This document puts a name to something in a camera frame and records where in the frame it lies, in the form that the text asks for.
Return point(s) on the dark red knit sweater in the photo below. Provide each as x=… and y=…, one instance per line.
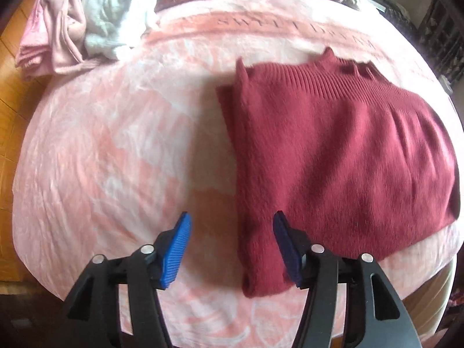
x=326, y=170

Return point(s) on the pink patterned bed blanket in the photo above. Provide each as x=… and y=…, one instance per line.
x=108, y=152

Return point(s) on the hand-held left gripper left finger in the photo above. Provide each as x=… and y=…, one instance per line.
x=174, y=253

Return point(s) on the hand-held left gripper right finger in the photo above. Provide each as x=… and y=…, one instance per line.
x=290, y=253

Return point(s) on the dark wooden lattice furniture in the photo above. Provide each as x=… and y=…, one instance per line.
x=442, y=36

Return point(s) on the pale pink garment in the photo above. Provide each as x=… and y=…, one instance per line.
x=54, y=36

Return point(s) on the white flat box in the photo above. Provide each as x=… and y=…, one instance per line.
x=380, y=4

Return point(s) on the dark checked cloth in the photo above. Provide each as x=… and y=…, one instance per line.
x=398, y=16

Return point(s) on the white knit garment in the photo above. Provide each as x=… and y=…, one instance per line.
x=108, y=7

